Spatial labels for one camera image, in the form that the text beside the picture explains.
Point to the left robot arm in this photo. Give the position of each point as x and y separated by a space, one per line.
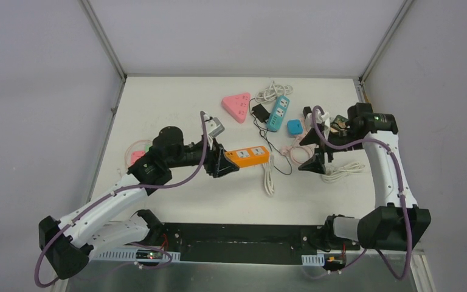
67 243

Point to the orange power strip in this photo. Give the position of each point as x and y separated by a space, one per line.
248 157

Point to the black power adapter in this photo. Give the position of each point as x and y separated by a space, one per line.
260 113

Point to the green patterned plug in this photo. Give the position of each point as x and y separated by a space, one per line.
340 121

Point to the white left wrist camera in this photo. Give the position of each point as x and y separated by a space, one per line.
214 127

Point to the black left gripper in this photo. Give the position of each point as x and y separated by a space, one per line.
215 160

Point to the pink triangular power strip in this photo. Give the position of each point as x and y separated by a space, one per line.
237 106

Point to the blue square plug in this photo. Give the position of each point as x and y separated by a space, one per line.
294 127

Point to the beige plug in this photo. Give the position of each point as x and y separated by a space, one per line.
337 130

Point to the teal power strip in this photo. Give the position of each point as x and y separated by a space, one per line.
278 113

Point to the pink plug adapter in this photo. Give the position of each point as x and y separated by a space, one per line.
136 155

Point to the small black plug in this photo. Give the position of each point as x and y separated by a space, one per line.
306 111

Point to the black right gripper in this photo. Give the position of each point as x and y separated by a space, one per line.
315 163

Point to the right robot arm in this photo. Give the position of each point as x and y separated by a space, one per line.
381 147

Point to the pink round cable reel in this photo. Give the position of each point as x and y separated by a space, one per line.
298 154

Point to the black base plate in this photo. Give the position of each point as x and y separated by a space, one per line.
245 243

